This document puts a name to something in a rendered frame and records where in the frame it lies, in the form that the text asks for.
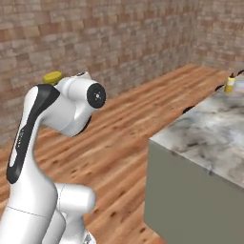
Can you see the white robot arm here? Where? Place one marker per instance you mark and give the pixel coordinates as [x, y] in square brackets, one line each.
[35, 197]

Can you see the grey-green marble-top dining counter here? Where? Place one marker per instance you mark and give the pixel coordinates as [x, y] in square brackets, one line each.
[190, 197]

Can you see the yellow mustard bottle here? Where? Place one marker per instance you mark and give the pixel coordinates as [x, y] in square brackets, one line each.
[229, 85]

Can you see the black stool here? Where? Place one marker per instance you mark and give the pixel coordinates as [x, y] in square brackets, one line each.
[187, 110]
[240, 72]
[219, 87]

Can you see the yellow round object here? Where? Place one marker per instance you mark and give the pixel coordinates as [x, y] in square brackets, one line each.
[52, 77]

